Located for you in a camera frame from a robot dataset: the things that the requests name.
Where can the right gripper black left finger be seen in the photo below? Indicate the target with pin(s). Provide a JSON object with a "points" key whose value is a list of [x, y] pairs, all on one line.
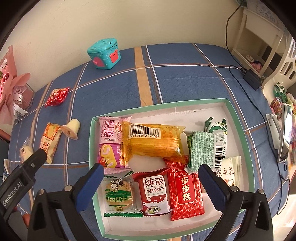
{"points": [[44, 220]]}

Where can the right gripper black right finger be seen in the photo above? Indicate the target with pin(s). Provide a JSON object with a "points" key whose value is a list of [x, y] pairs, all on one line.
{"points": [[230, 200]]}

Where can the clear white bun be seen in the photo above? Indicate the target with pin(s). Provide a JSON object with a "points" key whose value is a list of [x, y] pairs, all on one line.
{"points": [[26, 150]]}

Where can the white beige pastry packet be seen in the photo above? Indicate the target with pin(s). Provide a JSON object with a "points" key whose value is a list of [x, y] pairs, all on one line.
{"points": [[231, 171]]}

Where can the orange beige swiss roll packet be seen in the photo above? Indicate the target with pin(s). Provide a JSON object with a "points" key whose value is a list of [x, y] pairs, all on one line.
{"points": [[50, 139]]}

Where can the clear green biscuit packet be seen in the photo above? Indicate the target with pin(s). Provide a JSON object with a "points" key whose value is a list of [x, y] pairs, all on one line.
{"points": [[119, 195]]}

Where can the red patterned cake packet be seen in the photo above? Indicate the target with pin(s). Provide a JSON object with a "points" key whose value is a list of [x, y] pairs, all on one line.
{"points": [[186, 197]]}

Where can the pink swiss roll packet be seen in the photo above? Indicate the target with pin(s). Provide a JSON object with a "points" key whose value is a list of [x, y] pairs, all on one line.
{"points": [[110, 144]]}

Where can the green patterned snack packet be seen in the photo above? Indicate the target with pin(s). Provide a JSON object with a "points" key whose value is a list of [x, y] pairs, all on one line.
{"points": [[205, 148]]}

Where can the round orange jelly cup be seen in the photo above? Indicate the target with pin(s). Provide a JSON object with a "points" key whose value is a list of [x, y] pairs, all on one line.
{"points": [[71, 129]]}

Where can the green white biscuit packet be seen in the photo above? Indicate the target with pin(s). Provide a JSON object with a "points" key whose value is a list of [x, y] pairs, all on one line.
{"points": [[211, 126]]}

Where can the red milk biscuit packet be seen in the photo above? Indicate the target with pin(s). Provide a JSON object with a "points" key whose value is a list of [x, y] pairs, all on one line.
{"points": [[153, 192]]}

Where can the red foil candy packet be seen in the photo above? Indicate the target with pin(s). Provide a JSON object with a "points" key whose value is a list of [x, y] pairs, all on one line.
{"points": [[57, 96]]}

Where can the yellow cake packet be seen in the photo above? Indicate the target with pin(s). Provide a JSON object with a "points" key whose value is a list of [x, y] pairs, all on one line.
{"points": [[153, 140]]}

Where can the blue plaid tablecloth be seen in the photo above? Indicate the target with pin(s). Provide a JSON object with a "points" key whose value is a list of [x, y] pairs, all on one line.
{"points": [[144, 76]]}

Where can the clear glass vase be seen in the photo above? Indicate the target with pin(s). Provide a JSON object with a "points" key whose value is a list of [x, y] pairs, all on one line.
{"points": [[22, 99]]}

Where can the smartphone on stand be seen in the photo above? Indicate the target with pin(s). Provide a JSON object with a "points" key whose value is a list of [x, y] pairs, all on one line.
{"points": [[281, 131]]}

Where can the teal rimmed white box lid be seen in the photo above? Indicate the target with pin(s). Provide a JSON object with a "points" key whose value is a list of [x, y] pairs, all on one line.
{"points": [[191, 114]]}

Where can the pink paper flower bouquet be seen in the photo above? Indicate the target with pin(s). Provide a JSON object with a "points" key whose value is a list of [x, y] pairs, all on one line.
{"points": [[9, 80]]}

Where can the black power adapter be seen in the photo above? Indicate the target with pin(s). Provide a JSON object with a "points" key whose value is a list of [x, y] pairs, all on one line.
{"points": [[252, 79]]}

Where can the teal toy house box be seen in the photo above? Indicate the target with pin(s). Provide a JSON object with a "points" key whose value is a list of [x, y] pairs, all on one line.
{"points": [[104, 53]]}

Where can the white wooden shelf unit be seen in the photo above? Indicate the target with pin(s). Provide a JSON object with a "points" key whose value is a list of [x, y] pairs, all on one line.
{"points": [[282, 55]]}

